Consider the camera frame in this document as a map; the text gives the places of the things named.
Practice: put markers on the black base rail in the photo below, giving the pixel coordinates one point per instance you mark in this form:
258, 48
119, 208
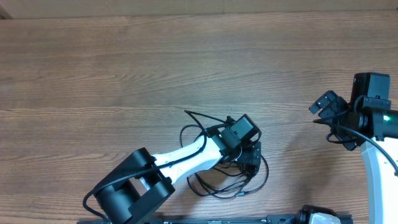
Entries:
307, 214

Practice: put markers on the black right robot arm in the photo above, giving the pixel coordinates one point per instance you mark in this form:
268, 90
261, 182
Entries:
367, 122

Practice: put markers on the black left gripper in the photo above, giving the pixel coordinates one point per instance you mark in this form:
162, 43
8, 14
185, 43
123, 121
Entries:
250, 154

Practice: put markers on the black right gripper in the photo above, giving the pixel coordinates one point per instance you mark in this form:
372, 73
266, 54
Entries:
334, 106

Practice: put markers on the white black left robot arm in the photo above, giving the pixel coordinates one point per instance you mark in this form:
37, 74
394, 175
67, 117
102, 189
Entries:
140, 184

